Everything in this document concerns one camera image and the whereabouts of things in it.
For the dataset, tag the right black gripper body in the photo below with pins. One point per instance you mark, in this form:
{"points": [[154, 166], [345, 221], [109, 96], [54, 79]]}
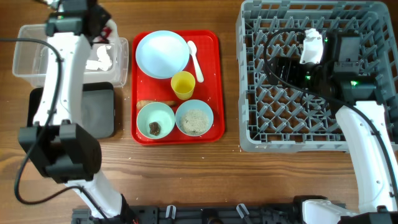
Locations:
{"points": [[295, 74]]}

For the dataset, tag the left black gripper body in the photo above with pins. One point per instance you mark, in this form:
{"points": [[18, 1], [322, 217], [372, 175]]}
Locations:
{"points": [[106, 15]]}

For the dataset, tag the red snack wrapper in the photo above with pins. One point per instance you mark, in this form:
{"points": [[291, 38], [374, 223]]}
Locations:
{"points": [[105, 33]]}

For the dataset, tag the white tissue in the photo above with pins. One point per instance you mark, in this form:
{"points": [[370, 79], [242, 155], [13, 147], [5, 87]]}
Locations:
{"points": [[100, 59]]}

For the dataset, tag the light blue bowl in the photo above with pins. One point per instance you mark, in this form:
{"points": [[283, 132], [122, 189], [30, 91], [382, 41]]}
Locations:
{"points": [[194, 105]]}

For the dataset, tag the yellow plastic cup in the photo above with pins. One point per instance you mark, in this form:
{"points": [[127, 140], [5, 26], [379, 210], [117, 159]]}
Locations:
{"points": [[183, 84]]}

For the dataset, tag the white rice grains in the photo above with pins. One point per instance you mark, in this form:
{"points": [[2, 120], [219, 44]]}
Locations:
{"points": [[194, 122]]}

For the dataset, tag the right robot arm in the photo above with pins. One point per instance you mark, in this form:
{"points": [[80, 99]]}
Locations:
{"points": [[328, 68]]}

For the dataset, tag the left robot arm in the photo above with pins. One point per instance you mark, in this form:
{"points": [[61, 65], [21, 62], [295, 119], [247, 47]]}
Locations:
{"points": [[56, 142]]}

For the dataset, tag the grey dishwasher rack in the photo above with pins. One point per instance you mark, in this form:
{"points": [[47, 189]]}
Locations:
{"points": [[277, 119]]}

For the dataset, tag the clear plastic waste bin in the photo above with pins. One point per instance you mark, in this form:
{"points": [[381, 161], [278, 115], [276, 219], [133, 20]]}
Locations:
{"points": [[31, 59]]}

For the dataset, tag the light blue plate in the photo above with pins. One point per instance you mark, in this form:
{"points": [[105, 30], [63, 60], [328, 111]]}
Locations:
{"points": [[162, 54]]}

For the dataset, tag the black plastic tray bin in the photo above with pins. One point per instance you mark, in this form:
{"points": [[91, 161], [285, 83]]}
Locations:
{"points": [[97, 112]]}

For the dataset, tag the white plastic spoon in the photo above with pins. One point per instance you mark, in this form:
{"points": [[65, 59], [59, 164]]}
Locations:
{"points": [[193, 52]]}

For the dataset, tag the red serving tray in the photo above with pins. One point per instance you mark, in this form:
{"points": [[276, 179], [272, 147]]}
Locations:
{"points": [[210, 91]]}

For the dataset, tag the green bowl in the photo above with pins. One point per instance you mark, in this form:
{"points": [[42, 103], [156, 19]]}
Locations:
{"points": [[156, 112]]}

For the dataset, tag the dark brown food scrap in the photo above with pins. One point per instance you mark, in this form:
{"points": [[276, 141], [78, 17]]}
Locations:
{"points": [[155, 128]]}

